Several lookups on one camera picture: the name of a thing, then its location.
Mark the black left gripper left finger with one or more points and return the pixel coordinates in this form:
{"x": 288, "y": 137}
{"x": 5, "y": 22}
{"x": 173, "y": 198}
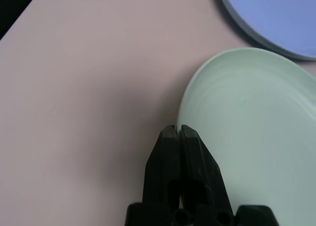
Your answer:
{"x": 163, "y": 166}

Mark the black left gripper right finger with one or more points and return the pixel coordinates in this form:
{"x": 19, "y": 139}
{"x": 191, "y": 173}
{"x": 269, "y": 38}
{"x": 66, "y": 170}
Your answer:
{"x": 200, "y": 169}

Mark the green plate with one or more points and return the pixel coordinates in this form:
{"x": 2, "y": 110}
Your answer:
{"x": 259, "y": 127}

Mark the blue plate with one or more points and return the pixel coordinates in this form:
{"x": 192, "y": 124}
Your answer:
{"x": 276, "y": 15}

